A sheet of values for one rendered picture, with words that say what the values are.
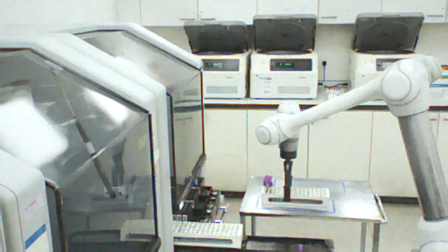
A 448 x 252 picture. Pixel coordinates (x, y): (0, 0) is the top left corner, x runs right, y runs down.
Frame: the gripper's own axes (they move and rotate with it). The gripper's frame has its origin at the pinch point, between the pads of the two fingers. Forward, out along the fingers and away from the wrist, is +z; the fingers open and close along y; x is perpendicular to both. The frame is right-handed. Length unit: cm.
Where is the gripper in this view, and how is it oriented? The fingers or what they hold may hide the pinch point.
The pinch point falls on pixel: (287, 192)
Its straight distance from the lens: 223.5
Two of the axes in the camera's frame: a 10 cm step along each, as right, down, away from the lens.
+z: 0.2, 9.7, 2.5
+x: -9.9, -0.3, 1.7
